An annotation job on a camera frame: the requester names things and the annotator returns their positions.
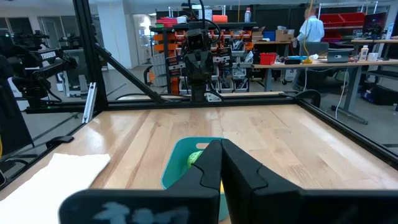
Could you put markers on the silver arm base bracket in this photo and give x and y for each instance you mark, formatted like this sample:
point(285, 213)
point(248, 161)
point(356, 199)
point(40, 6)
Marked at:
point(214, 97)

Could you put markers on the white paper towel stack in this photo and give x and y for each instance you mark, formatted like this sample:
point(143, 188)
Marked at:
point(46, 186)

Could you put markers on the black table clamp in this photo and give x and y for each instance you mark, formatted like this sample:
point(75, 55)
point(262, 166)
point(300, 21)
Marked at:
point(59, 141)

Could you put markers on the grey laptop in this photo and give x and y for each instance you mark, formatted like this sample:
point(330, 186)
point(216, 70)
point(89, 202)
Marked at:
point(339, 56)

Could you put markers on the yellow toy lemon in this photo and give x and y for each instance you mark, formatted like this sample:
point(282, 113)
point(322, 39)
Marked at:
point(222, 186)

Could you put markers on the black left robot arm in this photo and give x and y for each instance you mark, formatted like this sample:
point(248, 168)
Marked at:
point(199, 90)

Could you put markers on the wooden top work table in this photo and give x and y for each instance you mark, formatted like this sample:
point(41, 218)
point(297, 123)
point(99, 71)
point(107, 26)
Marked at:
point(311, 65)

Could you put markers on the black aluminium table frame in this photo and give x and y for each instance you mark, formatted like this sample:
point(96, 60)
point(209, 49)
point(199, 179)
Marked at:
point(90, 46)

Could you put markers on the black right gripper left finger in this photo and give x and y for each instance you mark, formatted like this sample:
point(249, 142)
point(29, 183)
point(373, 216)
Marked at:
point(186, 205)

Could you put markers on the orange box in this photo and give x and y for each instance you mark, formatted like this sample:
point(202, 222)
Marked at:
point(220, 18)

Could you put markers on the green toy cabbage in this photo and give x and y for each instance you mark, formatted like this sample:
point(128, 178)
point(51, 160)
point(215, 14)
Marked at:
point(193, 157)

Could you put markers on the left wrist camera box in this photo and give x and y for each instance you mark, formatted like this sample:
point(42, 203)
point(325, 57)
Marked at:
point(198, 40)

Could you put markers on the dark monitor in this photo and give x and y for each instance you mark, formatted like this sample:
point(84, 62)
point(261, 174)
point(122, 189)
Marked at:
point(374, 23)

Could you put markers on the red box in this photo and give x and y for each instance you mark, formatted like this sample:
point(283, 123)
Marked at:
point(267, 58)

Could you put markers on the teal plastic tupperware container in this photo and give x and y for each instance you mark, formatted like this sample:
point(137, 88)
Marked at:
point(177, 168)

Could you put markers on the person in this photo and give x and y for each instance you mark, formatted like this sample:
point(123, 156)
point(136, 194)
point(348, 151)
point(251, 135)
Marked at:
point(311, 28)

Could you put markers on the red storage bins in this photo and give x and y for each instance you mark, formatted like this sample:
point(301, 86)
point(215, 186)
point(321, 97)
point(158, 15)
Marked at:
point(342, 19)

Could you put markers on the blue bin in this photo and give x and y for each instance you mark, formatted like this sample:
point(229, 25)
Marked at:
point(269, 35)

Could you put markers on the silver aluminium strip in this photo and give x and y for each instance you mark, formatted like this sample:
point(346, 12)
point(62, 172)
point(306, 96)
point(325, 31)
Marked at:
point(90, 102)

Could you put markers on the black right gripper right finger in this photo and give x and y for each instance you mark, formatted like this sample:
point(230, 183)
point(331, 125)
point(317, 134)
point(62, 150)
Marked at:
point(264, 205)

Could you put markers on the cardboard box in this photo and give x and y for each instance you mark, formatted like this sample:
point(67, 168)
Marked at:
point(284, 35)

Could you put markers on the parts rack with orange drawers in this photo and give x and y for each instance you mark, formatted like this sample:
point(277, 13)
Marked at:
point(239, 71)

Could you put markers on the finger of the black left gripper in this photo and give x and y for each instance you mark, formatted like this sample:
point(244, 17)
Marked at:
point(192, 67)
point(206, 67)

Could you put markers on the small white bottle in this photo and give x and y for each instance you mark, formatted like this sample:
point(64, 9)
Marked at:
point(363, 53)

